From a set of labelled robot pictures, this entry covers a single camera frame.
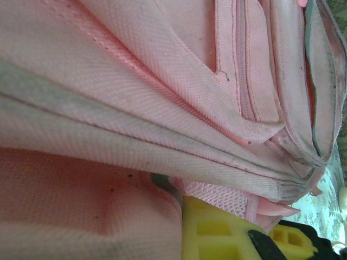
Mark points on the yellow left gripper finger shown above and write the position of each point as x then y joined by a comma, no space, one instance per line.
217,238

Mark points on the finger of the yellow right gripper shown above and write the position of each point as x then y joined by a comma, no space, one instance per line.
309,247

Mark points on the pink student backpack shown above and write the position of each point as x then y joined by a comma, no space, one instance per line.
135,94

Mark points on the floral white tablecloth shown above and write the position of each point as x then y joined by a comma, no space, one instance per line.
320,205

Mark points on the white round object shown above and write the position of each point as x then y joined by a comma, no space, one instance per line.
343,199

